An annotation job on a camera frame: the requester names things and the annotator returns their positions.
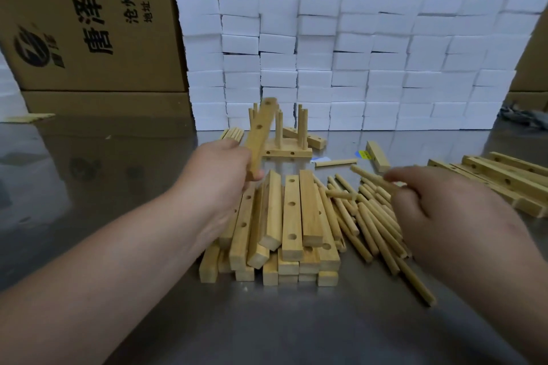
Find person's left hand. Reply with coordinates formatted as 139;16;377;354
170;138;265;246

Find person's right hand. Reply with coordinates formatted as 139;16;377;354
383;166;538;293

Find wooden bar with holes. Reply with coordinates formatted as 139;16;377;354
245;97;278;179

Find person's left forearm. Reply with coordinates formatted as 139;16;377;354
0;190;202;365

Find person's right forearm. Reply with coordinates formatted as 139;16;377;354
450;226;548;365

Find pile of wooden dowels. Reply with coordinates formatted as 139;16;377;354
316;172;438;308

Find assembled wooden dowel rack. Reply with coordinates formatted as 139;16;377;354
248;103;313;159

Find small bundle of dowels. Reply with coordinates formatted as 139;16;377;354
219;127;245;143

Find short wooden bar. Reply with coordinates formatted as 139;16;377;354
282;126;327;151
366;141;391;174

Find pile of wooden bars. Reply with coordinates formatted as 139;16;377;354
199;169;343;287

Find single thin wooden dowel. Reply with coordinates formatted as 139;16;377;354
315;158;358;168

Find row of long wooden bars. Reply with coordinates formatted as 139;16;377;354
427;151;548;219

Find stack of white boxes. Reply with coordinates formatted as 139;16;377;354
176;0;548;132

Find dark grey cloth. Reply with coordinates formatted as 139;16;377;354
498;103;548;129

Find plain flat cardboard box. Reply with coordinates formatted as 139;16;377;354
21;90;192;120

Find flat wooden stick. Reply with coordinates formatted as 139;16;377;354
3;113;56;124

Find large printed cardboard box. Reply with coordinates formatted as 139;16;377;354
0;0;186;93

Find white foam block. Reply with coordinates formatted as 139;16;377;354
0;52;29;122

